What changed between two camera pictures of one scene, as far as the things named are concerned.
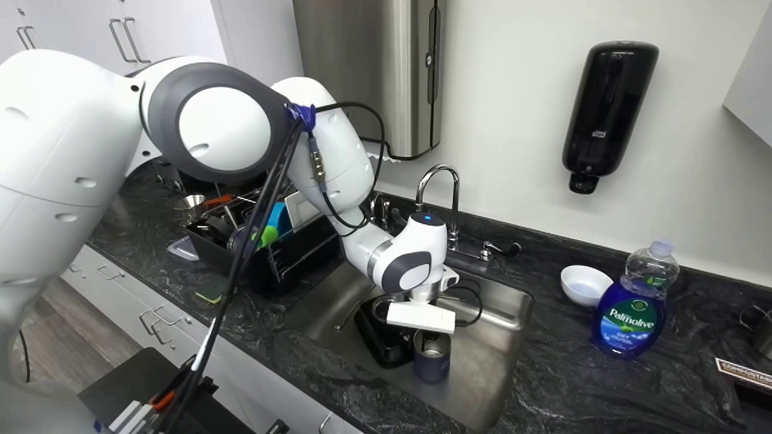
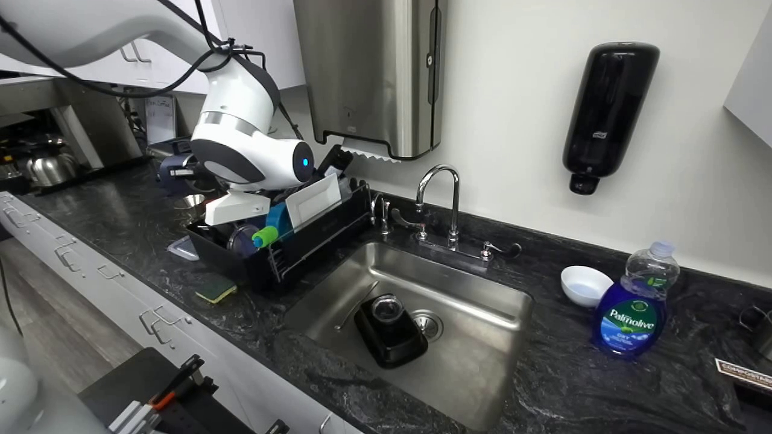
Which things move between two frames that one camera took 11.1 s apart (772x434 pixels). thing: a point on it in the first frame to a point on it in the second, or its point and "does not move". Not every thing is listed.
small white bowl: x=583 y=282 does not move
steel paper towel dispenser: x=383 y=62 does not move
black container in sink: x=389 y=341 does not move
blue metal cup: x=429 y=354 to x=172 y=175
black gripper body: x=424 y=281 to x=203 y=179
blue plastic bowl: x=277 y=214 does not move
